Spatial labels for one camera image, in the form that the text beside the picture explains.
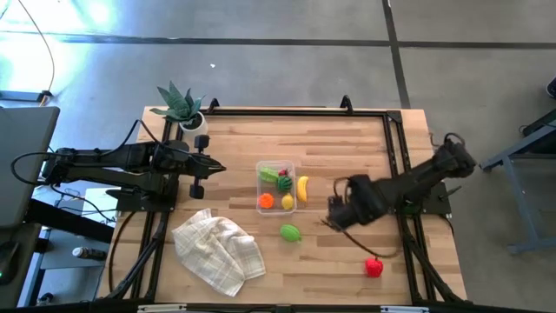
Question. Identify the grey desk top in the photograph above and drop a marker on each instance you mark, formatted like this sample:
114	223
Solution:
26	165

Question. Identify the yellow toy lemon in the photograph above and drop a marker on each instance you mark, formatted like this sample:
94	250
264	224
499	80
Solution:
287	201

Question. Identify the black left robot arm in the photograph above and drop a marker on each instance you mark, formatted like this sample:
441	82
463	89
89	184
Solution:
108	165

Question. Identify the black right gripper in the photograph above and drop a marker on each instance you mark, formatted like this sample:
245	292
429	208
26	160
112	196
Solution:
339	213

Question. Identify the blue-grey metal table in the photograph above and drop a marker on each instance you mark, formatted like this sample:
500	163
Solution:
534	244

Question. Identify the black metal table frame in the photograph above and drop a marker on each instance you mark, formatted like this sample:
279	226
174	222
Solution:
304	112

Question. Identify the green plant in white pot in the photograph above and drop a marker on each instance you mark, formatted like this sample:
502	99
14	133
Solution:
180	106

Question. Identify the yellow toy banana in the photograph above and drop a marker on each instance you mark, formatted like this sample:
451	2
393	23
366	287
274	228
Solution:
302	188

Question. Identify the clear plastic tupperware container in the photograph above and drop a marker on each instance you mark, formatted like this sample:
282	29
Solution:
276	211

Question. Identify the red toy strawberry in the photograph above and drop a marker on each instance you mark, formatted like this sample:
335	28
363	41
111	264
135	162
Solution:
283	172

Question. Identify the red toy apple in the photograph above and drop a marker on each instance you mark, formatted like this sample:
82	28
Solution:
373	268

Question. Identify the striped green toy watermelon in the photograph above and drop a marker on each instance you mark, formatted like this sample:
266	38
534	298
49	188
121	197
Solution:
284	184

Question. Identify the black table clamp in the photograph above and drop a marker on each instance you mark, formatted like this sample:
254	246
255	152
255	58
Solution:
346	104
213	106

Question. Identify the light green toy vegetable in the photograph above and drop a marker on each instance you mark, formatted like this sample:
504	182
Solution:
269	175

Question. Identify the white checked cloth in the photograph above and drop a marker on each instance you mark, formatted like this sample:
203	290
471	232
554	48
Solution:
217	252

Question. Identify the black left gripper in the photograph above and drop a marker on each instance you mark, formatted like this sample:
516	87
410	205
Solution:
195	167

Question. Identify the white edge bracket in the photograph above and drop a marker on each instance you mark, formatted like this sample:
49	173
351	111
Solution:
160	308
404	309

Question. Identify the dark bottle with white cap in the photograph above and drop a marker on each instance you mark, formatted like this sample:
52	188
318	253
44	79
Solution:
89	253

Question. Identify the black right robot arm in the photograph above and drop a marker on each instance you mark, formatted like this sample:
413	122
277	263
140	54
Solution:
417	182

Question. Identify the bright green toy lime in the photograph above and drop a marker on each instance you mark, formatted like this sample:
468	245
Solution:
289	233

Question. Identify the orange toy fruit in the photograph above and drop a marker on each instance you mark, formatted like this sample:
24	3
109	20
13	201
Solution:
266	201

